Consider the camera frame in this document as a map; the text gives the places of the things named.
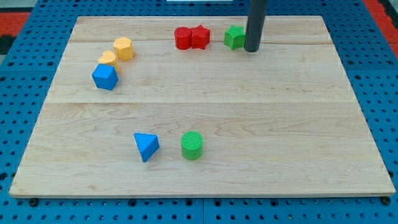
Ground blue cube block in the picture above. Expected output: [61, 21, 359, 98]
[91, 64, 119, 90]

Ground red star block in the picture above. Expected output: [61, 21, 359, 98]
[190, 25, 210, 50]

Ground green cylinder block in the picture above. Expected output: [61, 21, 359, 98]
[180, 131, 203, 161]

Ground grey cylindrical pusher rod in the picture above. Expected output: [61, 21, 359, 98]
[244, 0, 269, 52]

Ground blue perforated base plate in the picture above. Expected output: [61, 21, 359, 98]
[1, 0, 397, 223]

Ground green star block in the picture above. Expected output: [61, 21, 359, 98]
[224, 25, 246, 50]

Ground red cylinder block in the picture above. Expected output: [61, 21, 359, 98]
[174, 27, 192, 50]

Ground light wooden board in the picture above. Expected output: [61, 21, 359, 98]
[9, 16, 396, 198]

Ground yellow hexagon block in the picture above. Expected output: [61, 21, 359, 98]
[113, 37, 134, 61]

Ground blue triangle block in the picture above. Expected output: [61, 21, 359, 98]
[134, 133, 160, 162]

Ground yellow heart block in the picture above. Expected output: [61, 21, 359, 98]
[98, 50, 120, 73]

